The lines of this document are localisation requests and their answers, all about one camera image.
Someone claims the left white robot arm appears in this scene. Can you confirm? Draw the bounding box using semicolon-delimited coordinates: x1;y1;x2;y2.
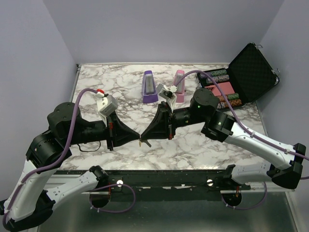
0;102;140;232

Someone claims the purple metronome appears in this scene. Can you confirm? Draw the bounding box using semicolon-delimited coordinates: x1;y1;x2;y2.
141;70;158;103

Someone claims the black poker chip case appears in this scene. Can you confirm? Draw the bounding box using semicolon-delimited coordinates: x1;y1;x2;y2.
206;43;280;109

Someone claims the pink metronome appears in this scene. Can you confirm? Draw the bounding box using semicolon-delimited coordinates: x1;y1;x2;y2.
173;70;185;103

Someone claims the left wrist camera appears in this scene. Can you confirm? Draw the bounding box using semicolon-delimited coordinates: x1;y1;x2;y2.
97;95;118;116

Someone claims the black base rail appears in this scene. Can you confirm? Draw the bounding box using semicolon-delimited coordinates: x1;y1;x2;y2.
79;169;252;203

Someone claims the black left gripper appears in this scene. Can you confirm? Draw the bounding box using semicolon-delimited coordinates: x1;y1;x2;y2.
66;109;141;150

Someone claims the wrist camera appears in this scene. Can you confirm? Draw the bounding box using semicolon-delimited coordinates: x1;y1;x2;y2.
156;84;177;110
97;95;118;116

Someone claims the pink card deck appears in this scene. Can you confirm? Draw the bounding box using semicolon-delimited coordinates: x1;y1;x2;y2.
218;82;235;95

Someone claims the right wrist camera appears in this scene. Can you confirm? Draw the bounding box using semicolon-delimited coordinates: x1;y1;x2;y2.
156;84;177;110

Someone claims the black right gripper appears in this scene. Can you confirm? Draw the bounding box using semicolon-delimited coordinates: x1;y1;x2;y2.
141;101;207;141

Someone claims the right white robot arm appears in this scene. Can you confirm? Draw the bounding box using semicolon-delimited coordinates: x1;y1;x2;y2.
140;88;306;189

